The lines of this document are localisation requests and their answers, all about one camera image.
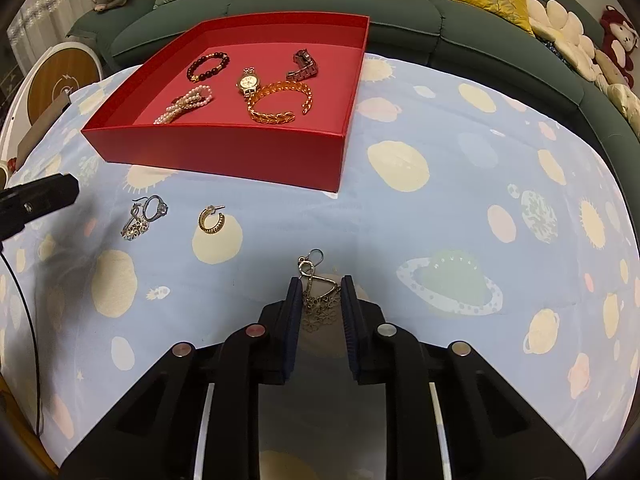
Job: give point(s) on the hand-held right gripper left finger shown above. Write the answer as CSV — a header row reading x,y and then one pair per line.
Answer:
x,y
295,325

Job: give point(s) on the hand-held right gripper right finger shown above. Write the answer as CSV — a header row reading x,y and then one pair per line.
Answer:
x,y
350,330

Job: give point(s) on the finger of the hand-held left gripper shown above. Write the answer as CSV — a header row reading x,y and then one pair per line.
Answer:
x,y
45,197

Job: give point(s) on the flower drop earring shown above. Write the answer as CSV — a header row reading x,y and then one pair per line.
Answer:
x,y
134,229
320,305

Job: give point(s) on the red cardboard box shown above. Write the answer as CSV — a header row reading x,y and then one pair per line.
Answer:
x,y
225,157

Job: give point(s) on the gold wristwatch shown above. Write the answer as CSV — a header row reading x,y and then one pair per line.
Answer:
x,y
247,81

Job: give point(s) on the brown cardboard piece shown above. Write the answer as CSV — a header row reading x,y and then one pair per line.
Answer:
x,y
42,132

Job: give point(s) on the round white wooden device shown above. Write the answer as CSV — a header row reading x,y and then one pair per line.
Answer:
x,y
55,80

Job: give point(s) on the gold hoop earring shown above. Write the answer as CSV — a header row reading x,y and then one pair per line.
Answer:
x,y
204,222

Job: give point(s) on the white curtain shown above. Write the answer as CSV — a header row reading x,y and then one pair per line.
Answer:
x,y
45,15

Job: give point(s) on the green sofa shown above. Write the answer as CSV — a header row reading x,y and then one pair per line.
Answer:
x,y
400,15

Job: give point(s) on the cream quilt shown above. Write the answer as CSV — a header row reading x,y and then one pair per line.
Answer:
x,y
627,105

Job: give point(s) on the small tan cushion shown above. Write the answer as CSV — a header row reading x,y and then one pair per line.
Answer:
x,y
605,67

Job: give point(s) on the cream flower cushion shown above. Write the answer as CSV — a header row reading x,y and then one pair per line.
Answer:
x,y
560,25

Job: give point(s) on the red monkey plush toy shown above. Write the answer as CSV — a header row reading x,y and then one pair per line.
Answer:
x,y
620,40

